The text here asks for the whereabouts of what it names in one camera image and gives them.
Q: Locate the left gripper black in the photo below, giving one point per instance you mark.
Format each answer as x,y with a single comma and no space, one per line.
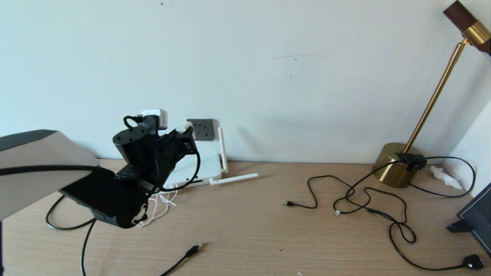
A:
168,153

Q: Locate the white power adapter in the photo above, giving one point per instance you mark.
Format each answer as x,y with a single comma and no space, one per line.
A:
184,127

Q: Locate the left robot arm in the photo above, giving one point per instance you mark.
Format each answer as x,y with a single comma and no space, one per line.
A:
38,184

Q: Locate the white router with antennas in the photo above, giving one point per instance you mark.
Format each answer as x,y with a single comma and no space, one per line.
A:
203,168

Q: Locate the brass desk lamp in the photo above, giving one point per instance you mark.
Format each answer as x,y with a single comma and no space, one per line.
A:
391,168

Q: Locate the black clip on lamp base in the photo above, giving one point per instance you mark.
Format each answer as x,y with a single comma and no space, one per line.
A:
412,159

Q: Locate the crumpled white tissue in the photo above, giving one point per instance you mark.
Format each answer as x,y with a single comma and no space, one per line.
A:
445,177

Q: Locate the black clip stand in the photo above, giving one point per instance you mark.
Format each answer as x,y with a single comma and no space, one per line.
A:
458,227

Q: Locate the grey wall socket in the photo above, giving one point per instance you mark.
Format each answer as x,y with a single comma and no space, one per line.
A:
203,129

